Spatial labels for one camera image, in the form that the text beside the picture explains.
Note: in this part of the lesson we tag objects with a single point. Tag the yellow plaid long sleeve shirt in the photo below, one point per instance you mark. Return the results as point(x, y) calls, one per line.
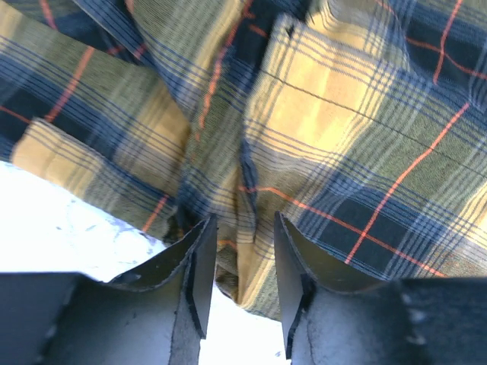
point(363, 122)

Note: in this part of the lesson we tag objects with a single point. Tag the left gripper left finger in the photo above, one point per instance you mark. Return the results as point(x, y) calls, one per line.
point(194, 255)

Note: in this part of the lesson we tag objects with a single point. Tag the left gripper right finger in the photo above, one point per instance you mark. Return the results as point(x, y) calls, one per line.
point(301, 267)

